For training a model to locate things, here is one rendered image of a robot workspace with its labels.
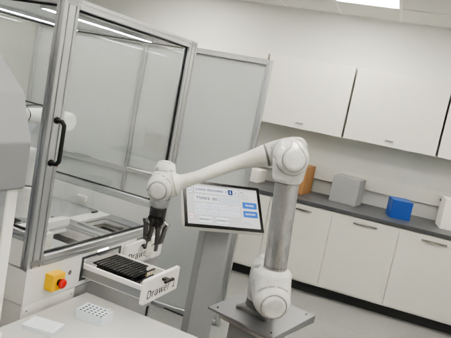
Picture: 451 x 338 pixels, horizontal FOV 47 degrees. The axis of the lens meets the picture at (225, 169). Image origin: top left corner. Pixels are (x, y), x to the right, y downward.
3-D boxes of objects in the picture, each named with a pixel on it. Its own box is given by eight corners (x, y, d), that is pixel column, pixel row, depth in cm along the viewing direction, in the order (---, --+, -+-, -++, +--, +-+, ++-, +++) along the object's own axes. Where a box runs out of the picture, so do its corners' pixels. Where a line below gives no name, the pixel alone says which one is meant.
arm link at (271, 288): (283, 306, 237) (290, 329, 215) (247, 303, 236) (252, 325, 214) (308, 139, 224) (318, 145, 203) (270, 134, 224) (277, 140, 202)
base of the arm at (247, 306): (292, 310, 252) (294, 299, 251) (265, 322, 235) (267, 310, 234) (262, 296, 263) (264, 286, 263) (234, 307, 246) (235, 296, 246)
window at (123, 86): (156, 222, 286) (186, 47, 273) (41, 253, 208) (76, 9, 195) (154, 222, 286) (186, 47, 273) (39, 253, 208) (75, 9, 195)
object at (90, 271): (172, 285, 244) (174, 272, 243) (141, 300, 221) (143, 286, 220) (103, 259, 260) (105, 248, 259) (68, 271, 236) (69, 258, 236)
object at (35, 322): (64, 327, 200) (64, 323, 200) (52, 336, 192) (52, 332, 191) (34, 319, 202) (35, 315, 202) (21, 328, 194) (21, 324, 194)
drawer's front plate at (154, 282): (176, 288, 245) (180, 266, 244) (141, 306, 219) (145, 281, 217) (173, 287, 246) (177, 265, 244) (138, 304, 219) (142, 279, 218)
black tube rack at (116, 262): (152, 281, 244) (155, 267, 243) (131, 291, 228) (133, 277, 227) (114, 267, 252) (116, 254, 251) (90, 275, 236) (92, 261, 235)
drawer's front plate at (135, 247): (155, 255, 286) (158, 235, 285) (123, 266, 260) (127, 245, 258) (152, 254, 287) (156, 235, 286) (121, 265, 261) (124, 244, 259)
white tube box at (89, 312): (112, 320, 214) (113, 311, 214) (101, 326, 206) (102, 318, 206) (86, 310, 218) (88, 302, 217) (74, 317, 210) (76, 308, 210)
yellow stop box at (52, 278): (64, 288, 216) (67, 272, 215) (52, 293, 210) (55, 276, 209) (55, 285, 218) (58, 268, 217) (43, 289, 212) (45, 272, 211)
